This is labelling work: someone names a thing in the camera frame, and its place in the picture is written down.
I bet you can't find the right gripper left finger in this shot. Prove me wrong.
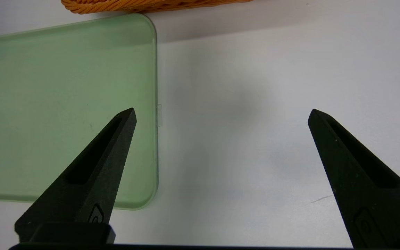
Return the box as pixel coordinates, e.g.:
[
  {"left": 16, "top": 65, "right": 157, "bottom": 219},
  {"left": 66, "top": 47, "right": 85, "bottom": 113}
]
[{"left": 14, "top": 107, "right": 138, "bottom": 244}]

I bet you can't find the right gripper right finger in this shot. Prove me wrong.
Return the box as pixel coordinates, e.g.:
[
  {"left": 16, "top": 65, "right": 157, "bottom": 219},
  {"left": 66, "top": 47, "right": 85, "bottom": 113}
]
[{"left": 307, "top": 109, "right": 400, "bottom": 249}]

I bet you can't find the orange wicker basket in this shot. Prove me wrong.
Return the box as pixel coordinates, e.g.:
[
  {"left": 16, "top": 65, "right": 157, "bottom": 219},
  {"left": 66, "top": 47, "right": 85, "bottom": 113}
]
[{"left": 61, "top": 0, "right": 254, "bottom": 15}]

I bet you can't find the light green plastic tray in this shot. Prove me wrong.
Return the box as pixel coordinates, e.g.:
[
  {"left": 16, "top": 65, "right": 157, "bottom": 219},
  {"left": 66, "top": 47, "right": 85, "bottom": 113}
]
[{"left": 0, "top": 13, "right": 159, "bottom": 211}]

